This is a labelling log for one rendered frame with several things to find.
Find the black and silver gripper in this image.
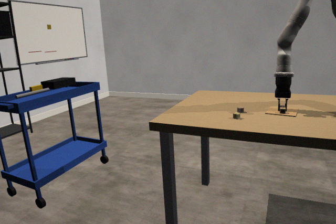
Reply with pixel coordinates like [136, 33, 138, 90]
[274, 65, 294, 111]

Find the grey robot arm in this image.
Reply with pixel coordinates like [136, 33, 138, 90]
[277, 0, 336, 65]

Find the tan square mat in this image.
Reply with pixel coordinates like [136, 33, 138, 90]
[265, 106, 298, 117]

